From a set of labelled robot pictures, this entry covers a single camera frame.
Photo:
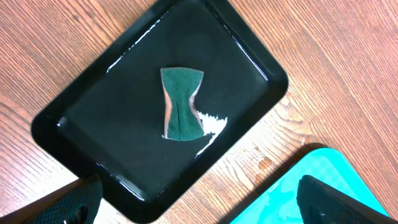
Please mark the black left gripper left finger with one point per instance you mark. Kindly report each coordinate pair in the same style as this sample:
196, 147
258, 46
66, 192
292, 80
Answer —
77, 202

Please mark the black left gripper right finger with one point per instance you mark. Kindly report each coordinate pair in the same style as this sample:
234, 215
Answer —
320, 203

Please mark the blue plastic tray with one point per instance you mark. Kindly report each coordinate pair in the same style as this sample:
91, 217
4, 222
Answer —
278, 204

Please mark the black plastic tray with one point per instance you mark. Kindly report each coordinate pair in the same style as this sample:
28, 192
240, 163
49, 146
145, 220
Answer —
110, 120

